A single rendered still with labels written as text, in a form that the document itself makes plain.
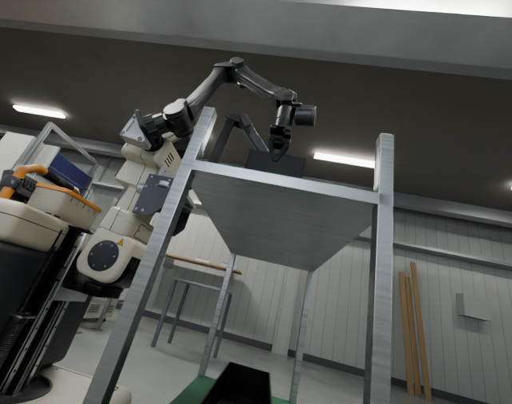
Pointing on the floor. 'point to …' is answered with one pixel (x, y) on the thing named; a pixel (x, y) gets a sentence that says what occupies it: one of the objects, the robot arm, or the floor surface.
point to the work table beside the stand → (181, 310)
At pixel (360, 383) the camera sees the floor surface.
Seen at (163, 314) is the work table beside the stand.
